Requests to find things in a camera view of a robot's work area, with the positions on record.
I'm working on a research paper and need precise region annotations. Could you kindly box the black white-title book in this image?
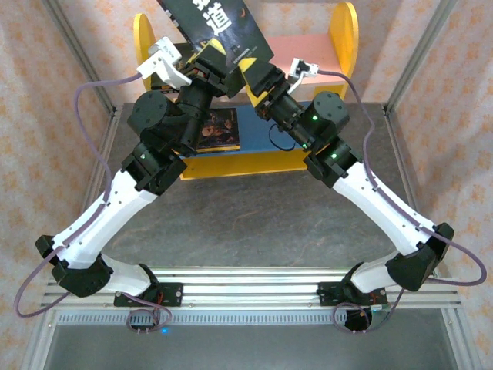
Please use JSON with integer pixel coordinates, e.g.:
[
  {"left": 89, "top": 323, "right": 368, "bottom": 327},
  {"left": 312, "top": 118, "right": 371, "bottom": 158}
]
[{"left": 156, "top": 0, "right": 275, "bottom": 65}]

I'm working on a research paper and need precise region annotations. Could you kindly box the dark blue gold-title book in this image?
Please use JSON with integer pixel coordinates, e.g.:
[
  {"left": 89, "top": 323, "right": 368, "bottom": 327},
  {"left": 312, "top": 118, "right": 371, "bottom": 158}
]
[{"left": 195, "top": 107, "right": 242, "bottom": 152}]

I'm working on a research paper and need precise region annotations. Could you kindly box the yellow pink blue bookshelf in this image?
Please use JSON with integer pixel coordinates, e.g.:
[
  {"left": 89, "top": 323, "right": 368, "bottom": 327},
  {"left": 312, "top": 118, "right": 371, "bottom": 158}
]
[{"left": 132, "top": 2, "right": 360, "bottom": 181}]

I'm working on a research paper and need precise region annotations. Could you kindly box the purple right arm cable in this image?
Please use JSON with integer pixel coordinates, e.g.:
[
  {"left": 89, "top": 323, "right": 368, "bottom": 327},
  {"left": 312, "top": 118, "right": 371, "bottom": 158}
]
[{"left": 318, "top": 70, "right": 487, "bottom": 335}]

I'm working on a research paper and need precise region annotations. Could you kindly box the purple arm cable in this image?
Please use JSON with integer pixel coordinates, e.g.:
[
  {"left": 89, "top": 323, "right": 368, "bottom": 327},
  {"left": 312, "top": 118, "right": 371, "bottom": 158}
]
[
  {"left": 318, "top": 70, "right": 487, "bottom": 335},
  {"left": 14, "top": 72, "right": 173, "bottom": 335}
]

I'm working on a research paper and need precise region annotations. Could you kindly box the thin black right gripper cable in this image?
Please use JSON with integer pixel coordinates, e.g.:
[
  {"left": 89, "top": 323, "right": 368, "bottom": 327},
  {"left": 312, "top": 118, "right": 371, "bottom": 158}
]
[{"left": 267, "top": 122, "right": 298, "bottom": 153}]

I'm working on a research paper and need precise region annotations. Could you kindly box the aluminium side frame rail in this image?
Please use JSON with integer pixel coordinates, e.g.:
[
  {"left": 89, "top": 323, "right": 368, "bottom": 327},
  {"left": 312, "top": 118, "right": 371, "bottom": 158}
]
[
  {"left": 381, "top": 103, "right": 486, "bottom": 370},
  {"left": 18, "top": 106, "right": 124, "bottom": 370}
]

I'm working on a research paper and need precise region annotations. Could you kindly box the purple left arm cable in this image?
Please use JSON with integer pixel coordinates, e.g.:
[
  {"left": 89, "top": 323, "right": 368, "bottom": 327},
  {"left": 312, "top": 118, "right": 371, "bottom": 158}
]
[{"left": 14, "top": 72, "right": 173, "bottom": 335}]

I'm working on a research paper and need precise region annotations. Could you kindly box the aluminium frame post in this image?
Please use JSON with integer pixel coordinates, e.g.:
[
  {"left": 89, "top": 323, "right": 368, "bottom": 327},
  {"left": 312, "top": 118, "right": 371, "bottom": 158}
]
[
  {"left": 383, "top": 0, "right": 459, "bottom": 116},
  {"left": 40, "top": 0, "right": 119, "bottom": 116}
]

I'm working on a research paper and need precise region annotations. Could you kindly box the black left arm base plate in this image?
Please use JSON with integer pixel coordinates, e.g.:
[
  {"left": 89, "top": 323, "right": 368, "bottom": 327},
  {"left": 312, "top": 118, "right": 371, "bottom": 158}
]
[{"left": 114, "top": 282, "right": 184, "bottom": 308}]

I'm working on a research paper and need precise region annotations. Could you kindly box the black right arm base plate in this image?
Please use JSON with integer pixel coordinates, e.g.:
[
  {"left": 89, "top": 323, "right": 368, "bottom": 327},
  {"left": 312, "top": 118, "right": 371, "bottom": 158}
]
[{"left": 317, "top": 281, "right": 387, "bottom": 308}]

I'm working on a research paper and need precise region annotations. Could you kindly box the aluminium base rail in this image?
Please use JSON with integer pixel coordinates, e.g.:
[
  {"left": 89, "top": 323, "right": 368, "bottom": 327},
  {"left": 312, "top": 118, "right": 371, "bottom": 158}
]
[{"left": 40, "top": 265, "right": 463, "bottom": 309}]

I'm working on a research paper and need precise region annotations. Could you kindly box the grey slotted cable duct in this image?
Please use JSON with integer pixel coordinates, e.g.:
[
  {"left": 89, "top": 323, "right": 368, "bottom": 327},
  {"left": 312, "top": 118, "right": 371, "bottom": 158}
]
[{"left": 56, "top": 310, "right": 350, "bottom": 325}]

